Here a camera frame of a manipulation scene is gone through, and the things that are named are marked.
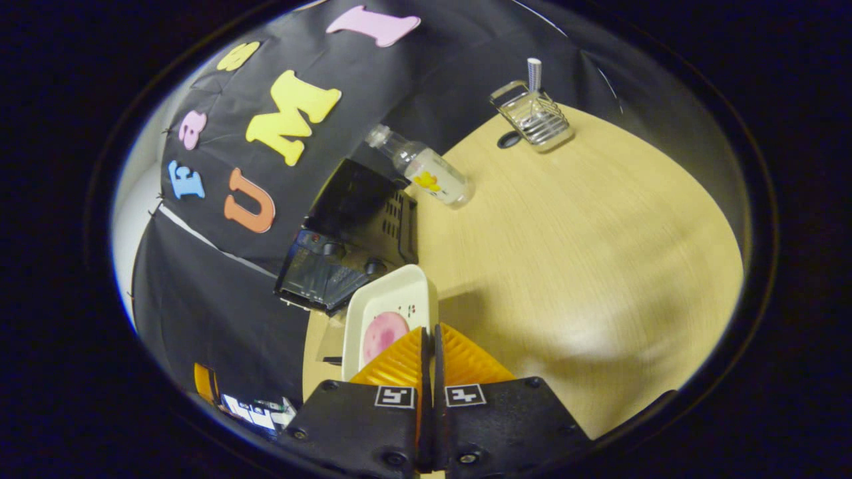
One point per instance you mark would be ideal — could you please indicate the clear bottle with yellow label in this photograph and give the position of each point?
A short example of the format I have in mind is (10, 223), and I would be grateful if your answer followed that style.
(429, 174)

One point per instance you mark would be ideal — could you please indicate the white striped straw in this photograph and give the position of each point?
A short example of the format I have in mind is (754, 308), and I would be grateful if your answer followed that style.
(534, 73)

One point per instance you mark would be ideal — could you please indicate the black electric oven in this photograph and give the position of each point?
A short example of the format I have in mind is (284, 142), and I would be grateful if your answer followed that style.
(359, 213)

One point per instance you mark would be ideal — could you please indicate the cream rectangular food plate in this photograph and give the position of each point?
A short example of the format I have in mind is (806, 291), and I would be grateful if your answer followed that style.
(393, 289)

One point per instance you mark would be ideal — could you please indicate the pink round food slice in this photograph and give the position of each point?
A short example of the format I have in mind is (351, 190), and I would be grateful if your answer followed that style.
(383, 332)

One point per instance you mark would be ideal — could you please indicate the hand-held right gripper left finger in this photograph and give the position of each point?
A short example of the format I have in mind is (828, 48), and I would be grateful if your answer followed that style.
(359, 426)

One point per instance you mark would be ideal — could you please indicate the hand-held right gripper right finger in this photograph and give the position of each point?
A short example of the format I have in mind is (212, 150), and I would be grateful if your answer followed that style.
(506, 426)

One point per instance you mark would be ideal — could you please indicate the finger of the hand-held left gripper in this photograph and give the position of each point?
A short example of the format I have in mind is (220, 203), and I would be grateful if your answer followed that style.
(204, 382)

